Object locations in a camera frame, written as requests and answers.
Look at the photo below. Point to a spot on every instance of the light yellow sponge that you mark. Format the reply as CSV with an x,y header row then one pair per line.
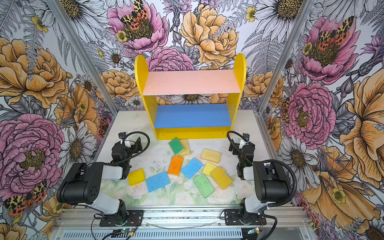
x,y
211,156

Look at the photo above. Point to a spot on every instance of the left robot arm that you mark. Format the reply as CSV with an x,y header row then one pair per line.
x,y
82,184

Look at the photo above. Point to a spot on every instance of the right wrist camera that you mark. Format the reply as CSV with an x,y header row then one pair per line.
x,y
246,137

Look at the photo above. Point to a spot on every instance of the bright yellow square sponge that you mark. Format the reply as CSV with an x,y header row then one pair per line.
x,y
136,177

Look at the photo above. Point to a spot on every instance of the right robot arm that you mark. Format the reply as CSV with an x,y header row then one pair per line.
x,y
274,181

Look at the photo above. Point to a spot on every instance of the blue sponge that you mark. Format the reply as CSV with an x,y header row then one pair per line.
x,y
191,168
157,181

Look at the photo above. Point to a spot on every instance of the blue sponge upper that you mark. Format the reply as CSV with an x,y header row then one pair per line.
x,y
191,168

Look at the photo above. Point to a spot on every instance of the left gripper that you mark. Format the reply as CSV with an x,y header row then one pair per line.
x,y
132,147

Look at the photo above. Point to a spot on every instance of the pale yellow sponge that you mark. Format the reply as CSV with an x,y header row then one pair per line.
x,y
186,147

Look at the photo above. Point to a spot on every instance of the light green sponge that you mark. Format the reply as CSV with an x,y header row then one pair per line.
x,y
204,185

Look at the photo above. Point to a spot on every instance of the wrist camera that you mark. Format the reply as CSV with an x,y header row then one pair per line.
x,y
246,137
122,135

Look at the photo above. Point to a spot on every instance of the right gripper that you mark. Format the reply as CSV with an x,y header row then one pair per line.
x,y
237,148

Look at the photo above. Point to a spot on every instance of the dark green scrub sponge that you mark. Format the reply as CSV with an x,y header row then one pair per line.
x,y
176,146

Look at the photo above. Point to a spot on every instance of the blue sponge lower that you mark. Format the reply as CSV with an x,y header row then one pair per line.
x,y
157,181

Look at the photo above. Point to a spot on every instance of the aluminium front rail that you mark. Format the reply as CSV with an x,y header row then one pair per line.
x,y
185,223

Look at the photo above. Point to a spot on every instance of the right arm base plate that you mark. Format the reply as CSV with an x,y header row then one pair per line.
x,y
234,217

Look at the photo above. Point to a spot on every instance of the golden yellow sponge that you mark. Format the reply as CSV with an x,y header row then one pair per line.
x,y
221,178

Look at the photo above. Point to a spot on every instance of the yellow shelf unit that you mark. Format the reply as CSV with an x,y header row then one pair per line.
x,y
204,121

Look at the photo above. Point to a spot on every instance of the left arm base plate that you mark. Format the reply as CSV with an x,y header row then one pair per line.
x,y
132,218

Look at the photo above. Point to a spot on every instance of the lime yellow sponge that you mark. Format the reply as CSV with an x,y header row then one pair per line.
x,y
208,169

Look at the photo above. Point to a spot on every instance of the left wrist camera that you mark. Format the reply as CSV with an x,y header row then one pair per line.
x,y
122,135

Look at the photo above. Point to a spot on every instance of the orange sponge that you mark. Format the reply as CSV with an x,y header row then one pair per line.
x,y
175,165

